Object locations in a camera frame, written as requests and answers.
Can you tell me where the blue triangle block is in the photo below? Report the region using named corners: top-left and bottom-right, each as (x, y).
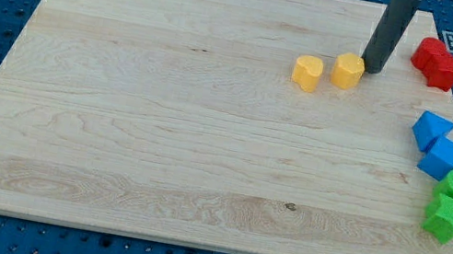
top-left (412, 110), bottom-right (453, 153)

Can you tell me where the red round block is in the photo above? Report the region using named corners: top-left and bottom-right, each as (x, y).
top-left (411, 37), bottom-right (447, 71)

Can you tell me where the green star block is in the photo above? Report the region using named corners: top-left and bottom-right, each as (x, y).
top-left (422, 193), bottom-right (453, 245)

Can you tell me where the yellow hexagon block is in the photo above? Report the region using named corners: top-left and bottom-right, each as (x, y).
top-left (330, 52), bottom-right (366, 89)

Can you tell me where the red star block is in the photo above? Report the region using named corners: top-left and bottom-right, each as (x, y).
top-left (423, 54), bottom-right (453, 92)

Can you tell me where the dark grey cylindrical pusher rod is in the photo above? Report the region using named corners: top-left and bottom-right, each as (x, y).
top-left (361, 0), bottom-right (421, 75)

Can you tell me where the wooden board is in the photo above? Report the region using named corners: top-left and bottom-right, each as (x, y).
top-left (0, 0), bottom-right (453, 254)

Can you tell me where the yellow heart block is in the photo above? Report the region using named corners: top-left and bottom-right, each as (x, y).
top-left (291, 54), bottom-right (324, 93)

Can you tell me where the blue cube block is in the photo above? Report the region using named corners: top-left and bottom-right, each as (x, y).
top-left (417, 136), bottom-right (453, 180)

